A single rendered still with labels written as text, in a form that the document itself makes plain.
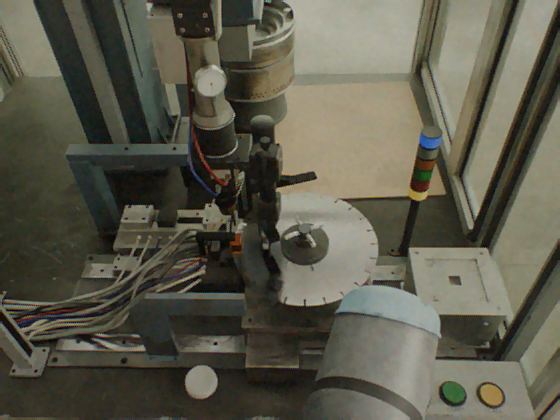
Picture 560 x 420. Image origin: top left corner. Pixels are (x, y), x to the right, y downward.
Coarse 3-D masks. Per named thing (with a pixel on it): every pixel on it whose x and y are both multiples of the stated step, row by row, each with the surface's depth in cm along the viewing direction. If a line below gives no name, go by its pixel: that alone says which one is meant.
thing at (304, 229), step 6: (294, 216) 117; (300, 222) 116; (300, 228) 114; (306, 228) 114; (312, 228) 115; (318, 228) 115; (288, 234) 113; (294, 234) 114; (300, 234) 114; (306, 234) 113; (306, 240) 115; (312, 240) 112; (312, 246) 111
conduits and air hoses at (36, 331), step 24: (192, 240) 124; (144, 264) 129; (168, 264) 121; (120, 288) 131; (144, 288) 120; (24, 312) 131; (48, 312) 130; (72, 312) 128; (120, 312) 117; (48, 336) 125
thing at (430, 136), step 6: (426, 126) 112; (432, 126) 112; (426, 132) 111; (432, 132) 110; (438, 132) 110; (420, 138) 112; (426, 138) 110; (432, 138) 109; (438, 138) 110; (420, 144) 112; (426, 144) 111; (432, 144) 111; (438, 144) 111
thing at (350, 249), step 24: (288, 216) 124; (312, 216) 124; (336, 216) 123; (360, 216) 123; (264, 240) 119; (336, 240) 118; (360, 240) 118; (240, 264) 115; (264, 264) 114; (288, 264) 114; (312, 264) 114; (336, 264) 114; (360, 264) 113; (264, 288) 110; (288, 288) 110; (312, 288) 110; (336, 288) 109
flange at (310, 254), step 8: (296, 224) 121; (312, 224) 121; (288, 232) 119; (312, 232) 117; (320, 232) 119; (280, 240) 118; (288, 240) 117; (296, 240) 115; (320, 240) 117; (328, 240) 117; (288, 248) 116; (296, 248) 116; (304, 248) 115; (312, 248) 115; (320, 248) 116; (328, 248) 116; (288, 256) 115; (296, 256) 114; (304, 256) 114; (312, 256) 114; (320, 256) 114
